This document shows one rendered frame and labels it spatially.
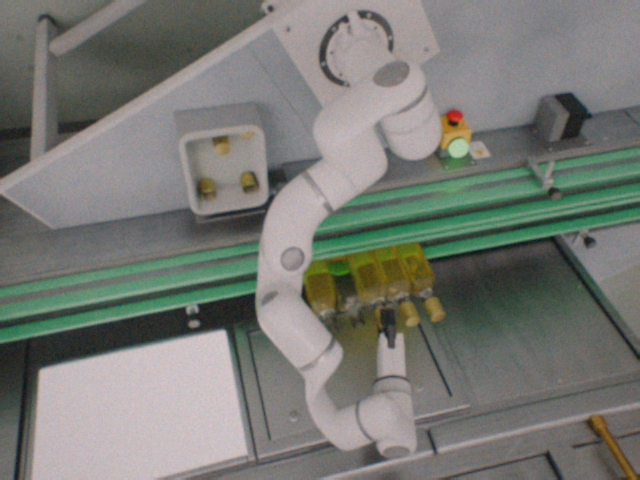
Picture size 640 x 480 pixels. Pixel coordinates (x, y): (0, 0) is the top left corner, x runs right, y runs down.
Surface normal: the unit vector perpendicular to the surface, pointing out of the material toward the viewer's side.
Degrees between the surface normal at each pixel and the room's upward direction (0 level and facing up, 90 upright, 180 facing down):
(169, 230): 90
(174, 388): 90
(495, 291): 89
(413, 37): 4
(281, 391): 90
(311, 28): 4
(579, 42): 0
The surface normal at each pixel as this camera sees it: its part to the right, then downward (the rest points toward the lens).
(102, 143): 0.26, 0.71
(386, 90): -0.25, -0.40
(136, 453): 0.02, -0.69
